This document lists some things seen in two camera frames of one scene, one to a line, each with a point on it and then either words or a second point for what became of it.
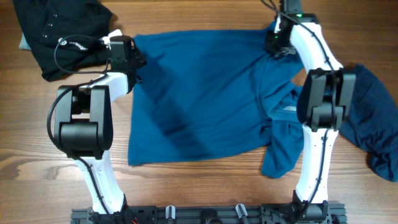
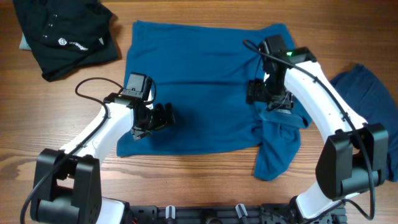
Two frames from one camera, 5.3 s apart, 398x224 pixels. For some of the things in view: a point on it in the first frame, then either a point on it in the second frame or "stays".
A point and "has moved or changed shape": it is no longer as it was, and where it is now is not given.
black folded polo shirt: [64, 35] stays
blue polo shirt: [214, 94] has moved or changed shape
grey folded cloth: [23, 45] stays
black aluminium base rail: [335, 213] stays
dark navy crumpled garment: [372, 124] stays
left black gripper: [140, 60] -> [161, 121]
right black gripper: [270, 47] -> [254, 93]
